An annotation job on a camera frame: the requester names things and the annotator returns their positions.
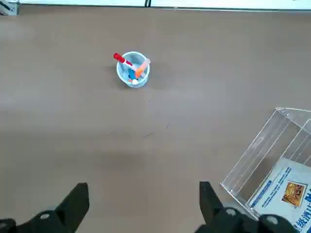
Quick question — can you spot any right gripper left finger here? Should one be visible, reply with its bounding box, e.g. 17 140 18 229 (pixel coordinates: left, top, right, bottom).
0 182 90 233

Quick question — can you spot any clear acrylic storage rack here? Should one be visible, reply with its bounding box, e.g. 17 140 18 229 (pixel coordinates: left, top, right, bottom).
220 107 311 222

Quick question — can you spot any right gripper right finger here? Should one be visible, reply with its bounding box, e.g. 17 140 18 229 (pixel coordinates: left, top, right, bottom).
194 181 301 233

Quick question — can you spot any red capped marker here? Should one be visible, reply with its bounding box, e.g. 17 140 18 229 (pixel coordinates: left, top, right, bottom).
113 52 134 67

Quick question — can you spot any orange marker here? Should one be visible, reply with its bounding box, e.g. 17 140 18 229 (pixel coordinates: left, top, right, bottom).
135 57 152 79

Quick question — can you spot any blue marker white cap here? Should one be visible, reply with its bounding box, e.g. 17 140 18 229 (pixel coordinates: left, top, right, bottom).
127 68 139 85

